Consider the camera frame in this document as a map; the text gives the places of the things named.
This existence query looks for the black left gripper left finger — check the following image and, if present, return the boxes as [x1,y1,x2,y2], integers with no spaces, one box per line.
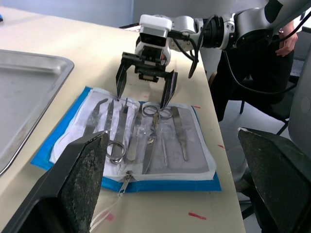
[0,130,109,233]

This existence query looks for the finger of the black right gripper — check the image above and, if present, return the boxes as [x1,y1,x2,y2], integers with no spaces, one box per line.
[159,70,178,109]
[115,59,128,102]

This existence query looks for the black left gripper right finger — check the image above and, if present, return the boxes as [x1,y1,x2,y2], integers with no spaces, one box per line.
[237,128,311,233]

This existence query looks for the metal tray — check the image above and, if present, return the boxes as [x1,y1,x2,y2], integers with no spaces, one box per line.
[0,49,75,177]

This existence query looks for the blue surgical instrument pack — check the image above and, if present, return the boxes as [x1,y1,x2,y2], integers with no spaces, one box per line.
[31,86,223,194]

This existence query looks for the bystander hand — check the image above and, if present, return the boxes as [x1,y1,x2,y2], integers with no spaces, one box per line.
[275,19,298,58]

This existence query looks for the pointed metal tweezers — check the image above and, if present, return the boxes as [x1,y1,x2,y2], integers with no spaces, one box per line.
[103,99,115,134]

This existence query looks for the small metal scissors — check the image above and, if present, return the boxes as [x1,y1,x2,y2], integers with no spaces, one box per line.
[106,98,129,165]

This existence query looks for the grey round stand base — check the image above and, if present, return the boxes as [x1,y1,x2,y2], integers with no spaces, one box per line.
[225,143,255,202]

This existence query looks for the curved metal forceps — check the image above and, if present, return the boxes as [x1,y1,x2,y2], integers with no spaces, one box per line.
[82,98,109,138]

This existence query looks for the metal zipper pull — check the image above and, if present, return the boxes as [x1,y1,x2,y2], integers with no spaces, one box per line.
[117,170,135,198]

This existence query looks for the large metal scissors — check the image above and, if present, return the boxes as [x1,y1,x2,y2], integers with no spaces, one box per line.
[142,105,173,174]

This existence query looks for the thin metal probe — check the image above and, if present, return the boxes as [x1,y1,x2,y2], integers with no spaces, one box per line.
[161,136,169,167]

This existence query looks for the broad metal tweezers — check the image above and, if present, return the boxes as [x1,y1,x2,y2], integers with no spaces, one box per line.
[125,102,144,163]

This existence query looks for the person in black clothes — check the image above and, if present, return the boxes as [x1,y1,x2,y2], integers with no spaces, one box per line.
[208,18,303,122]

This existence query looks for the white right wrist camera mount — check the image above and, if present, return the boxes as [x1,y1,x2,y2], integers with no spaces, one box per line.
[134,14,173,67]

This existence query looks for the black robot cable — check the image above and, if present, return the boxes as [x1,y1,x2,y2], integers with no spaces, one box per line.
[222,50,296,96]
[168,15,219,79]

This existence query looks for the white zipper cord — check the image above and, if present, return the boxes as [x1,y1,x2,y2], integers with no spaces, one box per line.
[89,196,122,232]

